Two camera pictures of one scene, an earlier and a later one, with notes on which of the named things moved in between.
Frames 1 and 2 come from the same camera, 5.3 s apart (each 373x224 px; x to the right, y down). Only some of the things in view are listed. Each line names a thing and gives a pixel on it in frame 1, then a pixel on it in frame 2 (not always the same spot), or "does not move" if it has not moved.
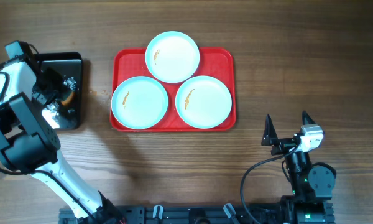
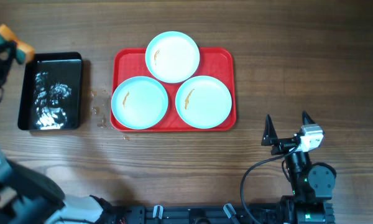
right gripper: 270,137 does not move
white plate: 139,102 does not move
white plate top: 172,56 does not move
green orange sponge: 71,96 to 23,53
